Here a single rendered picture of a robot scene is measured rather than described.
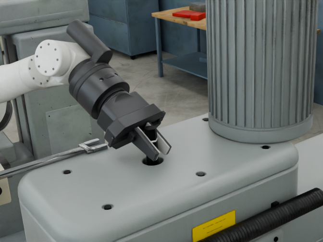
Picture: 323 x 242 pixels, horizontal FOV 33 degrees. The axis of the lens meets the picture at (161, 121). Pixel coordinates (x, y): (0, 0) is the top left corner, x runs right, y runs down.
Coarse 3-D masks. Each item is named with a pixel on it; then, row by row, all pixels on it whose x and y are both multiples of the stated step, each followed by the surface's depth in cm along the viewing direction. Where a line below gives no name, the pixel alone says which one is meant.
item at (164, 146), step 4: (148, 124) 94; (152, 124) 94; (144, 128) 96; (144, 132) 96; (160, 136) 93; (160, 140) 94; (164, 140) 93; (160, 144) 94; (164, 144) 93; (168, 144) 93; (160, 148) 94; (164, 148) 93; (168, 148) 93; (164, 152) 94; (168, 152) 94
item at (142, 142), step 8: (136, 128) 92; (128, 136) 93; (136, 136) 93; (144, 136) 92; (136, 144) 93; (144, 144) 92; (152, 144) 92; (144, 152) 93; (152, 152) 91; (152, 160) 92
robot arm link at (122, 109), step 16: (96, 80) 95; (112, 80) 95; (80, 96) 96; (96, 96) 94; (112, 96) 94; (128, 96) 96; (96, 112) 97; (112, 112) 92; (128, 112) 93; (144, 112) 94; (160, 112) 96; (112, 128) 91; (128, 128) 91; (112, 144) 92
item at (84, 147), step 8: (80, 144) 101; (88, 144) 102; (96, 144) 102; (104, 144) 101; (64, 152) 98; (72, 152) 98; (80, 152) 99; (88, 152) 99; (40, 160) 96; (48, 160) 96; (56, 160) 96; (16, 168) 94; (24, 168) 94; (32, 168) 94; (0, 176) 91; (8, 176) 92
